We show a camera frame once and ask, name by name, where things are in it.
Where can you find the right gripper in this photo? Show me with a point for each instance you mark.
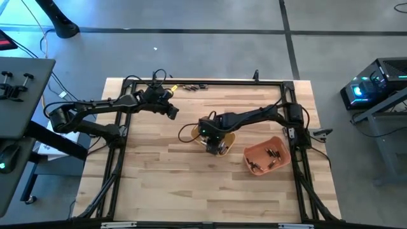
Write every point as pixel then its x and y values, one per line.
pixel 211 128

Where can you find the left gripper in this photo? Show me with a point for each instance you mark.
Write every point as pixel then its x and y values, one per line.
pixel 155 105

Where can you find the silver AA battery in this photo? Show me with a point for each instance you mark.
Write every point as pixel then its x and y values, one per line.
pixel 225 148

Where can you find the yellow plastic bin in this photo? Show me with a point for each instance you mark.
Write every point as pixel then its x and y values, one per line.
pixel 231 140

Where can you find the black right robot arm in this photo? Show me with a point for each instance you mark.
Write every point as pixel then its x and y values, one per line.
pixel 254 116

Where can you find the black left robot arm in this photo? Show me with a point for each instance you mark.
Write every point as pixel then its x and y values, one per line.
pixel 95 103

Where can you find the yellow tag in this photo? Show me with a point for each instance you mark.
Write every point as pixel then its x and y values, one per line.
pixel 174 88

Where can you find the pink plastic basket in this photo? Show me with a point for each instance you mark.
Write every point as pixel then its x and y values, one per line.
pixel 280 144

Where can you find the black table edge clip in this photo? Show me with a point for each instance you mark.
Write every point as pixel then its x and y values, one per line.
pixel 256 75

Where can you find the white power adapter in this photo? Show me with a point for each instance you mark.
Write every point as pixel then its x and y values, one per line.
pixel 62 94

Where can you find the white cardboard box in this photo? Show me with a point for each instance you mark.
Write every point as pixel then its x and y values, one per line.
pixel 52 150

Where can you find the black curved stand base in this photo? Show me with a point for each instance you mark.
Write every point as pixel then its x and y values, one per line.
pixel 60 22

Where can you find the grey desk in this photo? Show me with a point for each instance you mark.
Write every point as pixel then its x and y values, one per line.
pixel 25 105

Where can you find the grey metal stand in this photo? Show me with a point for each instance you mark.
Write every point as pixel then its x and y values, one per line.
pixel 373 140

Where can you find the black desk clamp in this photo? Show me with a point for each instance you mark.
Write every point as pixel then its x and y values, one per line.
pixel 11 90

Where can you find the black computer mouse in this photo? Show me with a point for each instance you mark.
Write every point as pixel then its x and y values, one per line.
pixel 8 157

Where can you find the device with red screen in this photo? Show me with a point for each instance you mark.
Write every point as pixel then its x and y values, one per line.
pixel 4 41

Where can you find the computer tower with coloured lights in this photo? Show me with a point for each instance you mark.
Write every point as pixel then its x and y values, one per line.
pixel 391 70

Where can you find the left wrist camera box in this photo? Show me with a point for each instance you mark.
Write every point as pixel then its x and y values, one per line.
pixel 159 93

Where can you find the black aluminium table frame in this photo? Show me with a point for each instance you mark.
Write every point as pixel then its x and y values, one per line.
pixel 241 225

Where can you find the black side bracket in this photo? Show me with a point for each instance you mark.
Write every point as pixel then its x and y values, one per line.
pixel 321 132

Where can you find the white table edge bracket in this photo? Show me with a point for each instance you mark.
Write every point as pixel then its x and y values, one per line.
pixel 295 226
pixel 118 225

